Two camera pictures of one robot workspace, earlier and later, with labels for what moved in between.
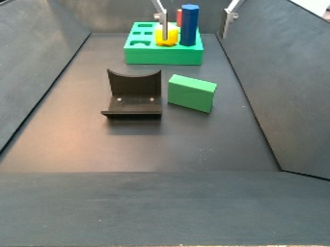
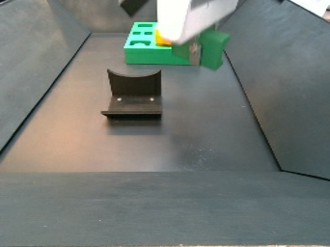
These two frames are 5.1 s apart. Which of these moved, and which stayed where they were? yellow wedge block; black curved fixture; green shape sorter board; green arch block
Moved: green arch block
Stayed: black curved fixture; green shape sorter board; yellow wedge block
